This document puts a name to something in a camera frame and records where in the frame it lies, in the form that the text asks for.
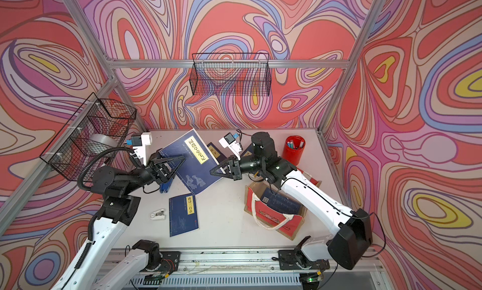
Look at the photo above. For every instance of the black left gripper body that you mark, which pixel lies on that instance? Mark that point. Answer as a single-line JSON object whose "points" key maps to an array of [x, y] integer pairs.
{"points": [[150, 175]]}

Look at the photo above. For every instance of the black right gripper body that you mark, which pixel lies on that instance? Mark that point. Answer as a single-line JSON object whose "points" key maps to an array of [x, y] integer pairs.
{"points": [[241, 167]]}

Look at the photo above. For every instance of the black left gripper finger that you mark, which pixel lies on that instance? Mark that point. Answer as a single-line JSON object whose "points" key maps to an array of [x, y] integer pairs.
{"points": [[168, 172], [174, 161]]}

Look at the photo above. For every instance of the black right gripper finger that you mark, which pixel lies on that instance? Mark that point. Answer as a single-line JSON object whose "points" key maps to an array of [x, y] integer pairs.
{"points": [[226, 166], [217, 173]]}

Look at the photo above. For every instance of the red beige canvas tote bag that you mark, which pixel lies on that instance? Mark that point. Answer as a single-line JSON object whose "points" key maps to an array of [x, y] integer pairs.
{"points": [[274, 211]]}

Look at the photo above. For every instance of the navy book yellow label top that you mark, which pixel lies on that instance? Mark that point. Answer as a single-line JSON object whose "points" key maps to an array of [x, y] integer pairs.
{"points": [[280, 203]]}

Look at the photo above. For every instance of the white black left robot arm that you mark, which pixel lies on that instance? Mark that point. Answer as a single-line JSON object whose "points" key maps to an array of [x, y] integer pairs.
{"points": [[113, 218]]}

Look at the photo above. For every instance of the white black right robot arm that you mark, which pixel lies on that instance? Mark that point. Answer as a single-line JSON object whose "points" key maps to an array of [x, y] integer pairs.
{"points": [[350, 232]]}

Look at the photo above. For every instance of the small white stapler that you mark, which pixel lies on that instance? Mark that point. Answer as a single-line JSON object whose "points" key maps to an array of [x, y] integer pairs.
{"points": [[158, 215]]}

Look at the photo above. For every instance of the red pen holder cup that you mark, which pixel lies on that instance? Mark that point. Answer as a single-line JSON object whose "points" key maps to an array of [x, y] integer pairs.
{"points": [[293, 155]]}

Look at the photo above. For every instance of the green circuit board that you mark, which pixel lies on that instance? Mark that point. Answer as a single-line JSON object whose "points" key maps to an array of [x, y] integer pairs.
{"points": [[151, 279]]}

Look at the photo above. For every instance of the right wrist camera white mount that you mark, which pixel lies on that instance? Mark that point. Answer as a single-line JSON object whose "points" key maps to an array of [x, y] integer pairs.
{"points": [[232, 142]]}

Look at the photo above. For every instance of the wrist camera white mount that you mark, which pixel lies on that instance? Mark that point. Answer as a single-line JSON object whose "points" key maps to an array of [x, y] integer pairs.
{"points": [[140, 142], [232, 142]]}

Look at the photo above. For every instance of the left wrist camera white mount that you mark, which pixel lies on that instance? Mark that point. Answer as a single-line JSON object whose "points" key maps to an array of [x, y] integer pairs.
{"points": [[140, 142]]}

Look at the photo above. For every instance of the black wire basket left wall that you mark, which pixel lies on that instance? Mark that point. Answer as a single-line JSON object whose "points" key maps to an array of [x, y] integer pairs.
{"points": [[97, 125]]}

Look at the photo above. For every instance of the black wire basket wall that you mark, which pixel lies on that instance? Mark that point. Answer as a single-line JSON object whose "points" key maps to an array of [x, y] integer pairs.
{"points": [[231, 74], [97, 125]]}

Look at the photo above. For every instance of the black wire basket back wall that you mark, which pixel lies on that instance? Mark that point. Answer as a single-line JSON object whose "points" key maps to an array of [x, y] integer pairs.
{"points": [[231, 74]]}

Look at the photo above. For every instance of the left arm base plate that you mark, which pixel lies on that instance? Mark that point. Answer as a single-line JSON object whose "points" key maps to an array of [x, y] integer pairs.
{"points": [[166, 262]]}

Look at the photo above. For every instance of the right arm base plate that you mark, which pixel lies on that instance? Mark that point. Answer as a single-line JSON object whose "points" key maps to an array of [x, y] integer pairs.
{"points": [[291, 259]]}

